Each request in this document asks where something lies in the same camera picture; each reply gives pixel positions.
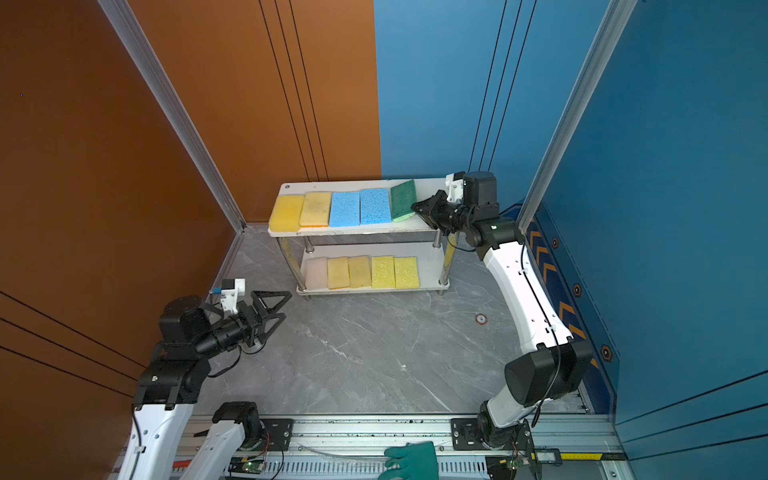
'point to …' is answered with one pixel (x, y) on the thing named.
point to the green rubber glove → (413, 461)
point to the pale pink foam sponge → (316, 275)
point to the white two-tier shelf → (359, 236)
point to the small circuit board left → (242, 464)
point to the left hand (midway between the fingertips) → (289, 303)
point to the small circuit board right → (504, 467)
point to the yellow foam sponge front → (338, 273)
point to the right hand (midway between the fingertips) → (408, 206)
